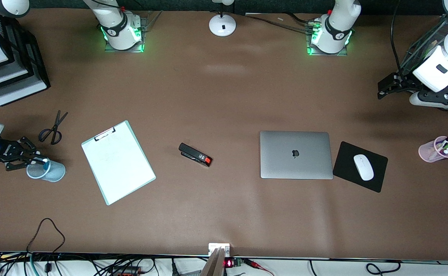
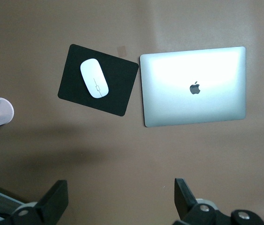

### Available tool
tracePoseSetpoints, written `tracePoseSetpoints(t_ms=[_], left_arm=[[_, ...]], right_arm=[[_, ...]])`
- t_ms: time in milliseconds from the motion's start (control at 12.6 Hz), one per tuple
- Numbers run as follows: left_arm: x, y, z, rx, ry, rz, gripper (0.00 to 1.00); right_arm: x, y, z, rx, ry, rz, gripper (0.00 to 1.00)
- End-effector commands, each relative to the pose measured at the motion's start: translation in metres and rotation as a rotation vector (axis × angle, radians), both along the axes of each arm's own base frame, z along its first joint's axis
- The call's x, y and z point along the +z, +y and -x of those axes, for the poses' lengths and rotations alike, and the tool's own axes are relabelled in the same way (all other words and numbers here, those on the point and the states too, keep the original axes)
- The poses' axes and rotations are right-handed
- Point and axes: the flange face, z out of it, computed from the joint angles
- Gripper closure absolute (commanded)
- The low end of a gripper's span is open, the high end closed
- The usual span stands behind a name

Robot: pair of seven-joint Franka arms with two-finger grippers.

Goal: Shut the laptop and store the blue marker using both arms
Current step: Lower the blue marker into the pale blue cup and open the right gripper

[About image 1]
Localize grey laptop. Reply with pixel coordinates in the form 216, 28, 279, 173
260, 131, 334, 180

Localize light blue mesh cup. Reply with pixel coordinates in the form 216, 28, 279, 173
26, 155, 66, 182

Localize black document tray stack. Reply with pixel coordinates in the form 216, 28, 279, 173
0, 10, 51, 107

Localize pink translucent pen cup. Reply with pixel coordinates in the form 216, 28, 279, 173
418, 136, 448, 163

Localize teal clipboard with metal clip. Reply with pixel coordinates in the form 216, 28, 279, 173
81, 120, 156, 206

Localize white computer mouse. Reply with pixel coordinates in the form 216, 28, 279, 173
353, 154, 375, 181

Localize black mouse pad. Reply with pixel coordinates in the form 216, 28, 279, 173
332, 141, 389, 193

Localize white paper sheet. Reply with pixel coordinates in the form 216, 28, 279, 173
83, 123, 153, 203

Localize black orange power strip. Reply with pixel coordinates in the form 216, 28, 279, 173
109, 266, 142, 276

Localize black stapler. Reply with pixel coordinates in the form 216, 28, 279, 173
178, 143, 212, 168

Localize white round stand base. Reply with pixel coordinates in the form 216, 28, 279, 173
209, 0, 237, 38

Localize black blue handled scissors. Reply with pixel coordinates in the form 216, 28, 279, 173
38, 110, 69, 146

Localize dark wire mesh tray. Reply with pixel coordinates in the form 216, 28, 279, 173
399, 15, 448, 112

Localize black cable loop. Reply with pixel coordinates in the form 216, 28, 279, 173
25, 218, 66, 255

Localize long black cable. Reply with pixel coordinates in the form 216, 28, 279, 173
243, 12, 316, 33

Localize white post bracket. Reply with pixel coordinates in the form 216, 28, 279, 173
208, 243, 231, 256

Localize aluminium profile post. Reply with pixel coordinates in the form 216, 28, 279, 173
200, 246, 227, 276

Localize red wire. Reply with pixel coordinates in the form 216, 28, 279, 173
243, 258, 275, 276

